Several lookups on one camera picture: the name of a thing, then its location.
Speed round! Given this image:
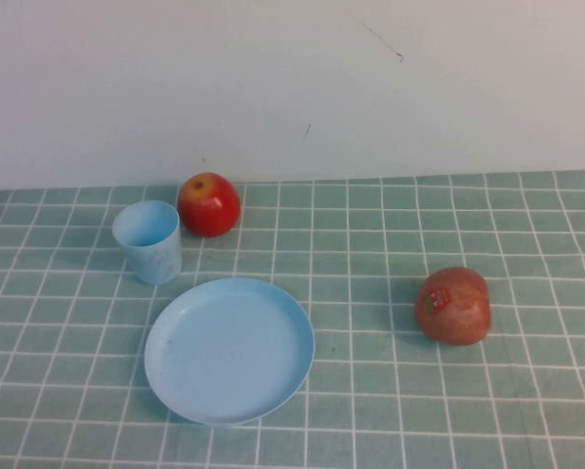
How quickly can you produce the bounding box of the light blue plastic cup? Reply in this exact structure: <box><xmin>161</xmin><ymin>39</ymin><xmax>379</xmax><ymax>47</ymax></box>
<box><xmin>112</xmin><ymin>199</ymin><xmax>183</xmax><ymax>286</ymax></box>

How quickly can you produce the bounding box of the light blue plastic plate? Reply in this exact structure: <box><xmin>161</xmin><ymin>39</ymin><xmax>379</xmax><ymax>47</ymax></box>
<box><xmin>143</xmin><ymin>277</ymin><xmax>316</xmax><ymax>426</ymax></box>

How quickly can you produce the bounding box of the shiny red yellow apple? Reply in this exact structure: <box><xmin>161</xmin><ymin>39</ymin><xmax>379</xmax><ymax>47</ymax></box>
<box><xmin>177</xmin><ymin>172</ymin><xmax>242</xmax><ymax>239</ymax></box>

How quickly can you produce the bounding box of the dull red apple with sticker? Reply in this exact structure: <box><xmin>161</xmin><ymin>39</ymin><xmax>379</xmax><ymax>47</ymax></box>
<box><xmin>414</xmin><ymin>266</ymin><xmax>493</xmax><ymax>348</ymax></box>

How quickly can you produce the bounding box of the green white checked tablecloth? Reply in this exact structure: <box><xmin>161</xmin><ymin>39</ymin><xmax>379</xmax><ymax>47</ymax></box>
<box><xmin>0</xmin><ymin>168</ymin><xmax>585</xmax><ymax>469</ymax></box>

